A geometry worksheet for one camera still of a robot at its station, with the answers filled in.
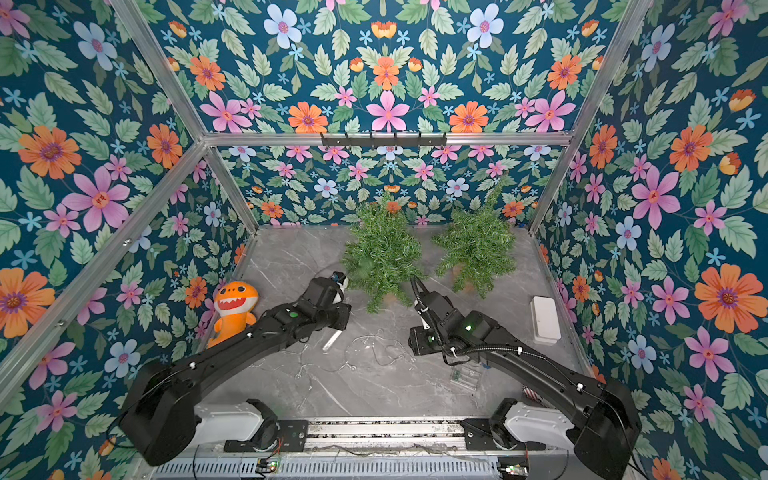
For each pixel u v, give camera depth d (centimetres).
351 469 77
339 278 76
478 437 73
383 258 74
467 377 82
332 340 88
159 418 40
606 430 38
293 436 73
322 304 65
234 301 89
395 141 91
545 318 91
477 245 82
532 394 78
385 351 88
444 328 57
